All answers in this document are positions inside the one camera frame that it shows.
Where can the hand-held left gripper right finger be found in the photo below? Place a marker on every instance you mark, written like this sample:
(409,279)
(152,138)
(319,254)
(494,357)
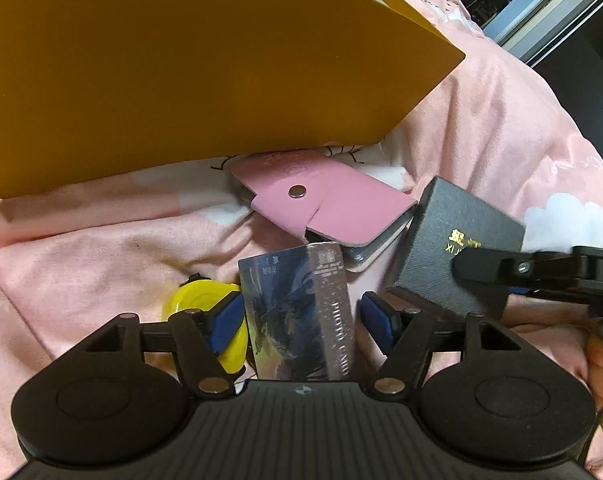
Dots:
(379,322)

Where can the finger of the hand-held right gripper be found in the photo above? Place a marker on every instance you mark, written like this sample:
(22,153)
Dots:
(601,302)
(481,267)

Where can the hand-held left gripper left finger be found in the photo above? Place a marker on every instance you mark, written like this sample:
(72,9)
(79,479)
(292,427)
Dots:
(226,322)

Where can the yellow round plastic case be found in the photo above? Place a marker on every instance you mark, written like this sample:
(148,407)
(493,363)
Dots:
(191,300)

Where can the dark grey box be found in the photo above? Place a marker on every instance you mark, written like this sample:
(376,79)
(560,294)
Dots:
(441,240)

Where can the blue photo card pack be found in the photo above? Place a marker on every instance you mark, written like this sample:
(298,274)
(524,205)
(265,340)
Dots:
(296,320)

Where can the pink card holder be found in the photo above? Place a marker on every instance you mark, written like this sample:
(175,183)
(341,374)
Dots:
(351,200)

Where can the orange cardboard box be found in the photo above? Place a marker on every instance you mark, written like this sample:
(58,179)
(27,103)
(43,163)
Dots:
(181,60)

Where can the pink cloud-print blanket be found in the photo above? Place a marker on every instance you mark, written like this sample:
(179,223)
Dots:
(506,135)

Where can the sliding glass door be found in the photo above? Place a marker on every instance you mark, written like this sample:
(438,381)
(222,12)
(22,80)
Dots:
(556,10)

